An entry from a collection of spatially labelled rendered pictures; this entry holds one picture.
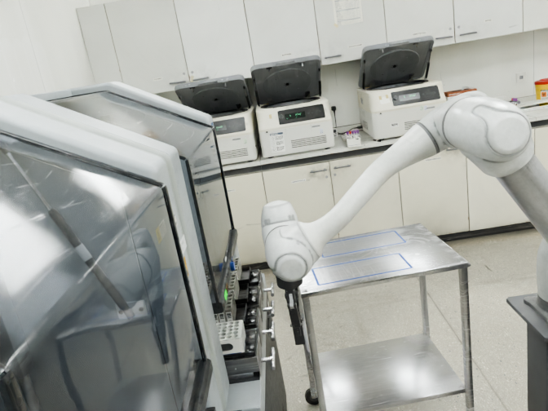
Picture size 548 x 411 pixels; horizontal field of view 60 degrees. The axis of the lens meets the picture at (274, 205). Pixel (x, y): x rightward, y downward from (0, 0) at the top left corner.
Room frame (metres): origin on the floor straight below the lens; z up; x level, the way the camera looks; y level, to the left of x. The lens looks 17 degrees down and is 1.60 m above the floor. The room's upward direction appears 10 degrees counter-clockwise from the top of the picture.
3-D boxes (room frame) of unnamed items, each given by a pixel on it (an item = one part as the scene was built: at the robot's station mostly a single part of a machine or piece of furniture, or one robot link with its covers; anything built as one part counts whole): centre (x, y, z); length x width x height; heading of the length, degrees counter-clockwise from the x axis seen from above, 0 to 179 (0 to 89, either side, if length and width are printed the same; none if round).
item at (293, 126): (3.85, -0.26, 1.24); 0.62 x 0.56 x 0.69; 178
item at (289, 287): (1.26, -0.01, 0.97); 0.08 x 0.07 x 0.09; 174
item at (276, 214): (1.24, -0.01, 1.16); 0.13 x 0.11 x 0.16; 2
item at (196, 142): (1.50, 0.43, 1.28); 0.61 x 0.51 x 0.63; 178
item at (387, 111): (3.81, -1.12, 1.25); 0.62 x 0.56 x 0.69; 177
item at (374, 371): (1.73, -0.34, 0.41); 0.67 x 0.46 x 0.82; 92
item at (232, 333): (1.26, 0.30, 0.83); 0.30 x 0.10 x 0.06; 88
